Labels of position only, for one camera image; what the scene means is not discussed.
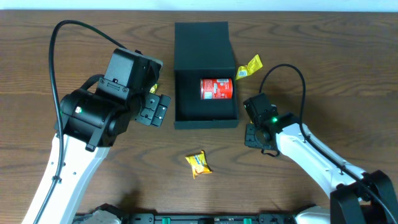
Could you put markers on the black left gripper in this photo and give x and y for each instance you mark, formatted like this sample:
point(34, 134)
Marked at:
point(156, 109)

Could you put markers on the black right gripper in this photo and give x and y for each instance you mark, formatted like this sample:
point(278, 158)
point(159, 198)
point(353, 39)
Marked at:
point(254, 140)

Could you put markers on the red soda can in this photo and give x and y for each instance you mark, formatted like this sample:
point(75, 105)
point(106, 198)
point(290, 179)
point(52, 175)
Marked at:
point(216, 88)

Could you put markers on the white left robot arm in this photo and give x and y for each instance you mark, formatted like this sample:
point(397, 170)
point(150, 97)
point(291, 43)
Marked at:
point(91, 124)

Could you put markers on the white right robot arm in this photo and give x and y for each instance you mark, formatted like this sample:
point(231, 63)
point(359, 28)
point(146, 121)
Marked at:
point(356, 196)

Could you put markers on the green yellow snack packet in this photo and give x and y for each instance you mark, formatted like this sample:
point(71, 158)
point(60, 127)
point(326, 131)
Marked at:
point(154, 88)

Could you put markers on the yellow biscuit packet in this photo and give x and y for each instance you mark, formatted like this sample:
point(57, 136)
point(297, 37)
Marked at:
point(198, 164)

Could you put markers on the small yellow packet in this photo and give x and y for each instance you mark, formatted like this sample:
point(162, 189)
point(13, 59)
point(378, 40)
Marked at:
point(247, 70)

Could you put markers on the black open box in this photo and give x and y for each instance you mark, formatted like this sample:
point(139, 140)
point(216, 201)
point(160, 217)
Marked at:
point(203, 51)

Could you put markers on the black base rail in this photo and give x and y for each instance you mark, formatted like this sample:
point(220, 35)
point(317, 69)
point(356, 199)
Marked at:
point(264, 218)

